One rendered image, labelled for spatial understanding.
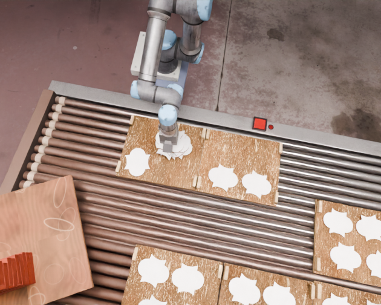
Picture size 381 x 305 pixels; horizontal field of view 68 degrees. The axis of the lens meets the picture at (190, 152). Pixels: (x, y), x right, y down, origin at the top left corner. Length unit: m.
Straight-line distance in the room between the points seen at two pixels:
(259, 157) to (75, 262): 1.00
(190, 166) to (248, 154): 0.32
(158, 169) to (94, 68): 1.77
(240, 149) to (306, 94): 1.61
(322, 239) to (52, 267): 1.22
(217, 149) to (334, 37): 2.37
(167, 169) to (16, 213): 0.70
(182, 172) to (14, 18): 2.75
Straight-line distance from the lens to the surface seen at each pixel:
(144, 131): 1.55
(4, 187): 1.65
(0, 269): 1.23
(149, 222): 1.43
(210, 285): 1.41
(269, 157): 1.56
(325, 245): 1.56
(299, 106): 2.92
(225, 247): 1.43
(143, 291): 1.41
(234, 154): 1.51
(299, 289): 1.51
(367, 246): 1.66
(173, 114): 1.16
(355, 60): 3.50
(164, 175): 1.45
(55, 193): 1.43
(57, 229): 1.40
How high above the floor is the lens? 2.33
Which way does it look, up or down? 69 degrees down
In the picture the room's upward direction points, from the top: 6 degrees clockwise
